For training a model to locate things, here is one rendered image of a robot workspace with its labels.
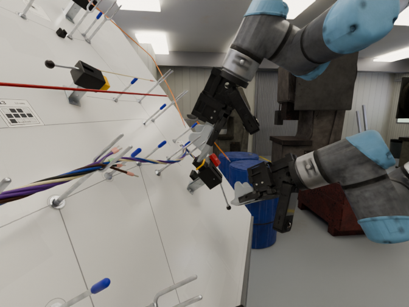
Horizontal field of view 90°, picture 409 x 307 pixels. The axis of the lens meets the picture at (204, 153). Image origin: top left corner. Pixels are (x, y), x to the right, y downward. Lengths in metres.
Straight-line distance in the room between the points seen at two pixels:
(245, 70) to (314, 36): 0.13
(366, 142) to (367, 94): 8.47
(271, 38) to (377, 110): 8.79
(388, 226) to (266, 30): 0.40
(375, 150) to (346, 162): 0.05
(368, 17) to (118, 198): 0.44
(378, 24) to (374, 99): 8.73
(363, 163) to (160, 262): 0.39
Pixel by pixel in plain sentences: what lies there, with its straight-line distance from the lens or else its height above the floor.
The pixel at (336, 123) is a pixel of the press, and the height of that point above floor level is 1.16.
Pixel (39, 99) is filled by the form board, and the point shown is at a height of 1.31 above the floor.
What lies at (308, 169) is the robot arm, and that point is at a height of 1.17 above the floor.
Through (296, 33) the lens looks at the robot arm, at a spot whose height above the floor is 1.44.
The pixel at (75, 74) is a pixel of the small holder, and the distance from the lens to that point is 0.46.
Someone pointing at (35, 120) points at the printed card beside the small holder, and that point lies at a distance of 0.41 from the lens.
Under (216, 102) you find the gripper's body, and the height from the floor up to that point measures 1.31.
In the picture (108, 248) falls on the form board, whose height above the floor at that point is 1.10.
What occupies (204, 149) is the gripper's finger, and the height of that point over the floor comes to 1.20.
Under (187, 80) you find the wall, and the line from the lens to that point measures 6.47.
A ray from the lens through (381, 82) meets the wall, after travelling 9.27.
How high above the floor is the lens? 1.28
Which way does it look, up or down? 10 degrees down
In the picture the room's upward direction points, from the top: straight up
